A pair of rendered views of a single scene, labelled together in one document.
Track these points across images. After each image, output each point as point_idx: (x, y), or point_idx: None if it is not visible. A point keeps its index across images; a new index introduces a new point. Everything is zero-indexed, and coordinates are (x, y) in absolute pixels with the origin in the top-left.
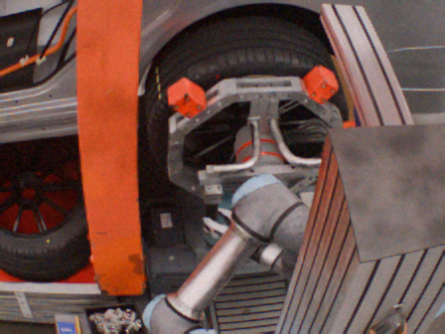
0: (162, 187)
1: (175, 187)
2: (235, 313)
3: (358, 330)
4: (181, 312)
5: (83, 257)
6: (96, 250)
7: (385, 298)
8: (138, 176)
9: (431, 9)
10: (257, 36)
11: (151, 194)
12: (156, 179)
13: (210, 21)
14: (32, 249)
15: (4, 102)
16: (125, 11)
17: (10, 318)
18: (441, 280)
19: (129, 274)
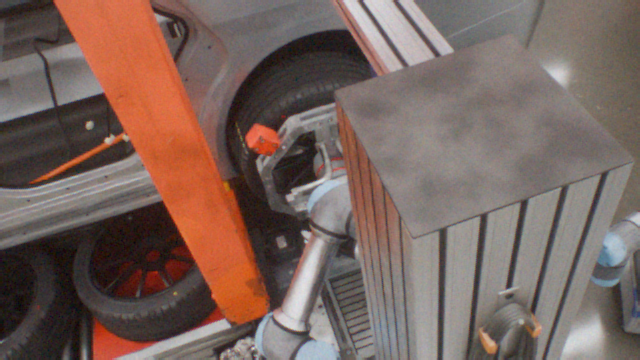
0: (281, 218)
1: (290, 215)
2: (357, 307)
3: (459, 333)
4: (288, 327)
5: None
6: (214, 287)
7: (481, 284)
8: (261, 215)
9: None
10: (307, 72)
11: (273, 225)
12: (275, 213)
13: (266, 70)
14: (158, 306)
15: (91, 180)
16: (143, 50)
17: None
18: (572, 246)
19: (251, 299)
